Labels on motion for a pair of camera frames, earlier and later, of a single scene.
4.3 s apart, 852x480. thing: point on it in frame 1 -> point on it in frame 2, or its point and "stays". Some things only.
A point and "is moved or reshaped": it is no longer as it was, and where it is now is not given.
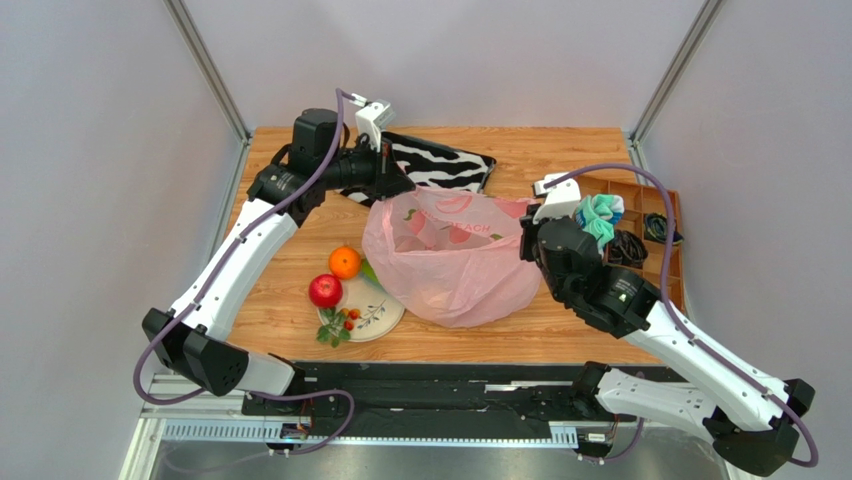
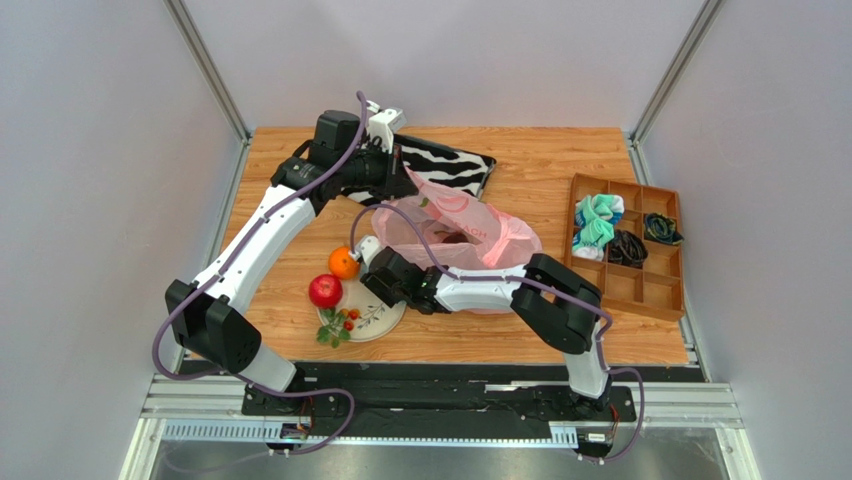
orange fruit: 344,262 stays
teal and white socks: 598,213 stays
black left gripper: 389,181 stays
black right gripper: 532,237 -> 376,278
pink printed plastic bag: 451,259 is moved or reshaped
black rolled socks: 626,248 stays
